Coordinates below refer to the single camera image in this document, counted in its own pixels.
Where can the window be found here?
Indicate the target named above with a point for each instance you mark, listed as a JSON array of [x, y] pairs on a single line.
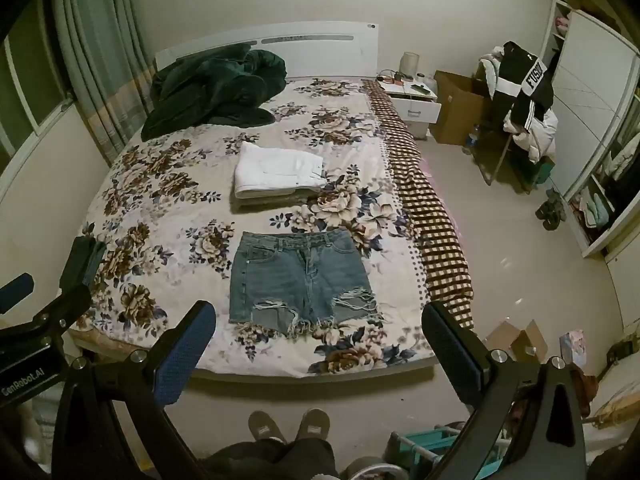
[[30, 85]]

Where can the white puffy jacket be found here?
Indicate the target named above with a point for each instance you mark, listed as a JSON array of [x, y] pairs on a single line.
[[540, 135]]

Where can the white bed headboard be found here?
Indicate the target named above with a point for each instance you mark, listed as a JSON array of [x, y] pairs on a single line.
[[320, 47]]

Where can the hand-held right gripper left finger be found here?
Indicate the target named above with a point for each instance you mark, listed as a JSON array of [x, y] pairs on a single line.
[[184, 357]]

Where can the green striped curtain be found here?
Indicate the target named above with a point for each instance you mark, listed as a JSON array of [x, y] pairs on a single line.
[[95, 60]]

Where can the reddish brown cloth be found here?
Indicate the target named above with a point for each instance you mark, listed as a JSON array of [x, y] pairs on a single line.
[[584, 385]]

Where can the plastic water bottle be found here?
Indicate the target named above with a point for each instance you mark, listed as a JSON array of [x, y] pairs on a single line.
[[471, 141]]

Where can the black and white jacket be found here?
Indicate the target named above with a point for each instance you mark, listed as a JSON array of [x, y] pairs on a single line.
[[525, 80]]

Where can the wooden chair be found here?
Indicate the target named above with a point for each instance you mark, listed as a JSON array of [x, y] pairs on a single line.
[[496, 162]]

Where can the folded white pants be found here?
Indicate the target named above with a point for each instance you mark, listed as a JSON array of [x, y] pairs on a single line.
[[275, 165]]

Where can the floral bed sheet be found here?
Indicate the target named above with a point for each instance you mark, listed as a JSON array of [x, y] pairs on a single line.
[[165, 200]]

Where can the grey slipper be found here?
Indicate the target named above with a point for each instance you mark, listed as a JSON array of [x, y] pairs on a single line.
[[266, 427], [312, 425]]

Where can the folded beige pants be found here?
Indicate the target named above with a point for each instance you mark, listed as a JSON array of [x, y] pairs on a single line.
[[270, 202]]

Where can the teal rack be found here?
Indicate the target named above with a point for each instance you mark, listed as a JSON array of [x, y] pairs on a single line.
[[425, 442]]

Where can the brown checkered sheet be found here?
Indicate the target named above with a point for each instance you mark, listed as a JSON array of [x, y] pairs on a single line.
[[425, 205]]

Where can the dark shoe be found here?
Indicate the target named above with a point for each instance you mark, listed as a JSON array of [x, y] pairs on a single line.
[[556, 219], [546, 204]]

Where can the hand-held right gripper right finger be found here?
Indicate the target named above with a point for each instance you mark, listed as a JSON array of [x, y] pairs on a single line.
[[450, 352]]

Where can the small open cardboard box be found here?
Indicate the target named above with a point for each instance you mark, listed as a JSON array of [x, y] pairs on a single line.
[[515, 342]]

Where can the white wardrobe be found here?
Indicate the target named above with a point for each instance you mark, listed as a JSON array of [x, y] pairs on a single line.
[[585, 85]]

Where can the dark green blanket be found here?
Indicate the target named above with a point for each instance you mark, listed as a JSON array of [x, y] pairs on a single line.
[[215, 90]]

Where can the white nightstand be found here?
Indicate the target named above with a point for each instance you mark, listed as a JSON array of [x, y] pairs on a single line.
[[419, 110]]

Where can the large cardboard box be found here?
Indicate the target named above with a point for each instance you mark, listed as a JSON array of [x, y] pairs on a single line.
[[455, 110]]

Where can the blue denim shorts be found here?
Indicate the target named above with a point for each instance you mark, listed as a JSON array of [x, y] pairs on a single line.
[[295, 280]]

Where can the person's legs in dark trousers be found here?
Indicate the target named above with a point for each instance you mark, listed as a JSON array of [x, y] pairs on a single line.
[[270, 462]]

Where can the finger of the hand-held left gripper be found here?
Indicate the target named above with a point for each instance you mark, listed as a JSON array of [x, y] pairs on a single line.
[[82, 260], [16, 286]]

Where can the white round object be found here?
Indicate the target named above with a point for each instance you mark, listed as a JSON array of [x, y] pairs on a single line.
[[372, 470]]

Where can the small white table lamp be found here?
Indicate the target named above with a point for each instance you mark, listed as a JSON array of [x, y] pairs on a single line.
[[410, 63]]

